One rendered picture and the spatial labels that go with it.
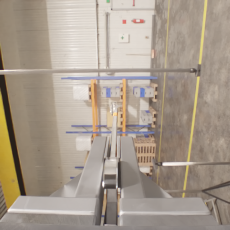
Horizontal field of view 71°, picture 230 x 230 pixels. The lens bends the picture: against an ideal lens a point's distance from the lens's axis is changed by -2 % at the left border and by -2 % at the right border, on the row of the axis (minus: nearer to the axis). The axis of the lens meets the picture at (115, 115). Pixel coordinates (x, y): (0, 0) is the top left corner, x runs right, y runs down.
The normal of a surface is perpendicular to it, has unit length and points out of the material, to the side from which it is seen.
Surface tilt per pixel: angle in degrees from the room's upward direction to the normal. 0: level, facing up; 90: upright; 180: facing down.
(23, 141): 90
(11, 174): 90
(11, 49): 90
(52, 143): 90
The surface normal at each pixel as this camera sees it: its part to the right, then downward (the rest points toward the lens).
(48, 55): -0.02, 0.26
